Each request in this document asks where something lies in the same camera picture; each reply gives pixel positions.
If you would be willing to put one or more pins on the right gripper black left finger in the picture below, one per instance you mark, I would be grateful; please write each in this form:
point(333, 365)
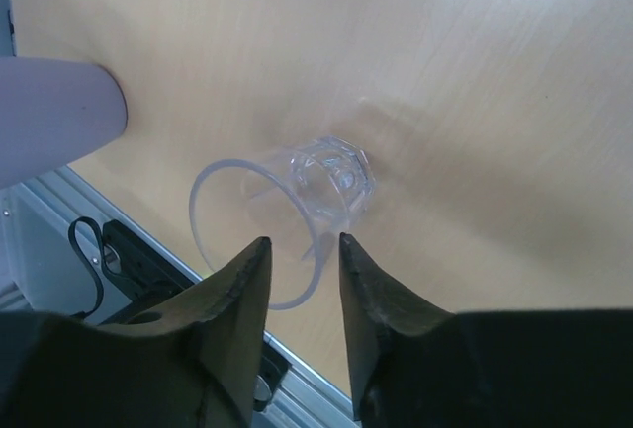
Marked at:
point(191, 361)

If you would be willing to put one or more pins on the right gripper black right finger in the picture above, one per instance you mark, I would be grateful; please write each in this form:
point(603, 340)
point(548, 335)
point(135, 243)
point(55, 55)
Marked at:
point(414, 364)

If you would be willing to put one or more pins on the clear glass cup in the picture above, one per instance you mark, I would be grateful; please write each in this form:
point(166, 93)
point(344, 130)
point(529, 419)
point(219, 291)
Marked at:
point(301, 197)

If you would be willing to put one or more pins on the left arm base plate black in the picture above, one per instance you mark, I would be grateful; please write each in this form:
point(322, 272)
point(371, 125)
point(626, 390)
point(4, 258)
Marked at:
point(130, 264)

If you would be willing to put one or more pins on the aluminium front rail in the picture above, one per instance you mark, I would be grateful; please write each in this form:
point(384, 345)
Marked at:
point(65, 248)

